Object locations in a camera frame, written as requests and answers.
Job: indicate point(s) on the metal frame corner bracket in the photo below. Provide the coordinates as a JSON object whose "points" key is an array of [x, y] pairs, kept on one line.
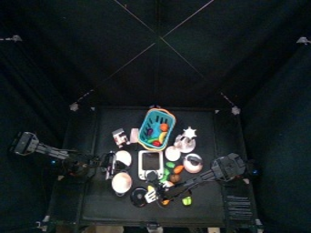
{"points": [[41, 225], [259, 226], [235, 110], [73, 106], [303, 40], [14, 38]]}

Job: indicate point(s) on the small metal frame clip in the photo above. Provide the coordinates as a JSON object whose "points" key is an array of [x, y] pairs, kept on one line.
{"points": [[92, 108], [155, 106], [216, 111]]}

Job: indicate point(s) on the yellow toy banana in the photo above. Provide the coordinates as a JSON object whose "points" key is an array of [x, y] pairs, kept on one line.
{"points": [[161, 138]]}

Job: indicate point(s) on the teal basket with orange rim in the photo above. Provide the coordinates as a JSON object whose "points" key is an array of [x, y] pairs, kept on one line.
{"points": [[141, 136]]}

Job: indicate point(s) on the white star-shaped toy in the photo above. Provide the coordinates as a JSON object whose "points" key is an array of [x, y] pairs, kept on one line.
{"points": [[189, 132]]}

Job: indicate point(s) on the yellow toy corn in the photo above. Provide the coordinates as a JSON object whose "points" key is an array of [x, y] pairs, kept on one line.
{"points": [[151, 188]]}

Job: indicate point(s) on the orange toy carrot piece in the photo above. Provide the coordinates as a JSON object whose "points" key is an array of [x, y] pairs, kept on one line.
{"points": [[177, 169]]}

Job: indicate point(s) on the pink toy bowl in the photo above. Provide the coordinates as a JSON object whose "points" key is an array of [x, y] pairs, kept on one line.
{"points": [[192, 167]]}

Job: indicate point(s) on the brown toy food piece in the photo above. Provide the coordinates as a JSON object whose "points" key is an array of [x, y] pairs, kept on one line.
{"points": [[175, 178]]}

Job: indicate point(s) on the black round lid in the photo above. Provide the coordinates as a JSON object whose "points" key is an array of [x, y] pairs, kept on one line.
{"points": [[137, 197]]}

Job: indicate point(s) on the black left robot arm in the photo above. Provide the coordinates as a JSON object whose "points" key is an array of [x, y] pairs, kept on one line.
{"points": [[48, 150]]}

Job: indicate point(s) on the red toy fruit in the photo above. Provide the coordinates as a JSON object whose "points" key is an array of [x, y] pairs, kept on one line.
{"points": [[156, 143]]}

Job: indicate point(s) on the white toy scale black screen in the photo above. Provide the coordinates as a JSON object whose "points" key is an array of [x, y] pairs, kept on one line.
{"points": [[151, 160]]}

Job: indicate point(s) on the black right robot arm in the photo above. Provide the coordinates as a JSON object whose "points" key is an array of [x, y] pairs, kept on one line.
{"points": [[197, 180]]}

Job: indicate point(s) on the white brown toy box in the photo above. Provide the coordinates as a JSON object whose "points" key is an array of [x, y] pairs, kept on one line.
{"points": [[119, 137]]}

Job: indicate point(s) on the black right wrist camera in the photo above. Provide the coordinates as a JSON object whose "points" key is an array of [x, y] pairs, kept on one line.
{"points": [[152, 176]]}

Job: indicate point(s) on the green toy vegetable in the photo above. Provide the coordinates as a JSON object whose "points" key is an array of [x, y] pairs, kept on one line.
{"points": [[151, 140]]}

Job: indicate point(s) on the orange toy fruit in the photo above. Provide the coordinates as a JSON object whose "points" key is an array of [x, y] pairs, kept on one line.
{"points": [[164, 127]]}

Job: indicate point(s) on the wooden table support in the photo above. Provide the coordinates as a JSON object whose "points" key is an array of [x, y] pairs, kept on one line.
{"points": [[213, 230], [99, 229]]}

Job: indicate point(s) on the purple toy eggplant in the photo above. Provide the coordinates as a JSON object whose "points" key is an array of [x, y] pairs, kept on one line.
{"points": [[149, 132]]}

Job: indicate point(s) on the green toy food piece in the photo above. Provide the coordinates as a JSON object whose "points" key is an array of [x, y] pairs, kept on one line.
{"points": [[165, 175], [169, 164]]}

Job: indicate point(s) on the beige toy egg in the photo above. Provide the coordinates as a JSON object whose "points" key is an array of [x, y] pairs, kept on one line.
{"points": [[167, 183]]}

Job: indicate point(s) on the pale pink toy dish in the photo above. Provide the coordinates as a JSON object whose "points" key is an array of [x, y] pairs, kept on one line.
{"points": [[185, 144]]}

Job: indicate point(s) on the small white round plate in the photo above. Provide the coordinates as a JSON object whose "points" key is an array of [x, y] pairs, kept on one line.
{"points": [[124, 157]]}

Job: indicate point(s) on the bright green toy half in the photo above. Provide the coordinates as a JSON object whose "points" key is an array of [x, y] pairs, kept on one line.
{"points": [[187, 200]]}

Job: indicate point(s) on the yellow toy pepper piece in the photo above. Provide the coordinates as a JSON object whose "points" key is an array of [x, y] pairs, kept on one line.
{"points": [[164, 202]]}

